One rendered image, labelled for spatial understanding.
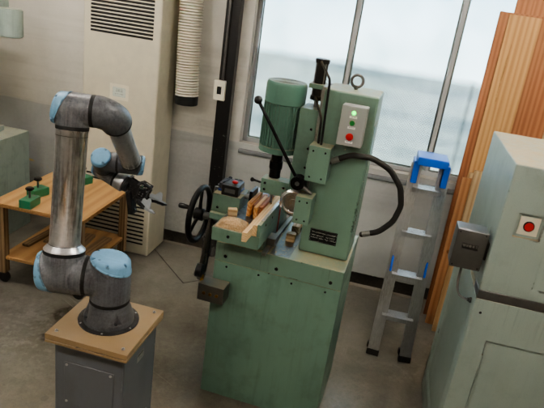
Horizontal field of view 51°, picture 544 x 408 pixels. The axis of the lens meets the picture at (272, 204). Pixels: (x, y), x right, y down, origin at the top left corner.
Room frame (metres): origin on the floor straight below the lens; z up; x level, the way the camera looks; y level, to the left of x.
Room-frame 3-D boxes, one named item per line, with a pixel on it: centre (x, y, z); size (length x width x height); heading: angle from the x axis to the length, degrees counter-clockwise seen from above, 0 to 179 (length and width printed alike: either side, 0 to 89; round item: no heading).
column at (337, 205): (2.37, -0.28, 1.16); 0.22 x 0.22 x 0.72; 77
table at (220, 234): (2.46, 0.11, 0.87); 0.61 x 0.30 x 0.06; 167
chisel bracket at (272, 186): (2.43, -0.01, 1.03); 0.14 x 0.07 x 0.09; 77
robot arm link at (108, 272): (1.87, 0.57, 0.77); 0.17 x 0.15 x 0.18; 95
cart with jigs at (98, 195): (3.21, 1.25, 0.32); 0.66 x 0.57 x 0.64; 171
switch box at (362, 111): (2.22, -0.27, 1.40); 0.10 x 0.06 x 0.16; 77
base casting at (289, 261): (2.41, -0.11, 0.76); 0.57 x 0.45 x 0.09; 77
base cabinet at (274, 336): (2.41, -0.11, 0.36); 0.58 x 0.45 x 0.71; 77
